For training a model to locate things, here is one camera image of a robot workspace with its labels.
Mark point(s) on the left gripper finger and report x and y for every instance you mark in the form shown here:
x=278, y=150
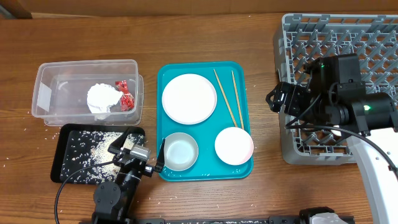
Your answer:
x=160, y=158
x=117, y=145

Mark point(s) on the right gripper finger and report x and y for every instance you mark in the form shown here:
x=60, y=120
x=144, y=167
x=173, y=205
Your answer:
x=278, y=93
x=276, y=105

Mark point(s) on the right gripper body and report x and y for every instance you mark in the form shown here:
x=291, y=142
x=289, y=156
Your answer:
x=297, y=99

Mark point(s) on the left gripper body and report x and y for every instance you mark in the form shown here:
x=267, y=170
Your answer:
x=148, y=170

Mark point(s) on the grey bowl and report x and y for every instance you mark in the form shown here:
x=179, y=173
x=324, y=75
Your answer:
x=180, y=151

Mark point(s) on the white rice pile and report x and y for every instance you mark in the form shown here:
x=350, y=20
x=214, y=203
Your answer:
x=84, y=150

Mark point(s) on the red snack wrapper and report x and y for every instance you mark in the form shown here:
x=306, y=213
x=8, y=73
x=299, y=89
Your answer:
x=127, y=100

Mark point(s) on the white napkin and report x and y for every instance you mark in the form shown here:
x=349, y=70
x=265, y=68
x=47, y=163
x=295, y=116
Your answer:
x=103, y=99

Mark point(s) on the white bowl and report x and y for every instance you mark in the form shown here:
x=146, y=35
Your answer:
x=234, y=146

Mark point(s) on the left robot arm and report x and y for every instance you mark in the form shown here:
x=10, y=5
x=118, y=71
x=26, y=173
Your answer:
x=113, y=199

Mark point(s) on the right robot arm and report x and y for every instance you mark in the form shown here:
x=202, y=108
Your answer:
x=335, y=98

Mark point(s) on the grey dishwasher rack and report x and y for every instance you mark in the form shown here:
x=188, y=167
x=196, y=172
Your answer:
x=302, y=38

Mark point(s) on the black rectangular tray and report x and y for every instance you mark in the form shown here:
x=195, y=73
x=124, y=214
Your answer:
x=62, y=143

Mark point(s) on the clear plastic bin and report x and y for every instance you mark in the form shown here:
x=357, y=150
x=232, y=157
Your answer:
x=61, y=88

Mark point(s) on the left wooden chopstick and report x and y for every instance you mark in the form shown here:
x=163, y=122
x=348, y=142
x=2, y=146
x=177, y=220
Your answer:
x=225, y=99

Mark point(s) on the teal plastic serving tray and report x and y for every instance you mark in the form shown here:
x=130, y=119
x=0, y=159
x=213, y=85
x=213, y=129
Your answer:
x=208, y=166

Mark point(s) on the large white round plate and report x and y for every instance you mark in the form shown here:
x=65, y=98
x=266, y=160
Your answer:
x=189, y=99

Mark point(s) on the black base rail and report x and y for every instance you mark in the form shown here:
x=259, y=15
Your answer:
x=269, y=220

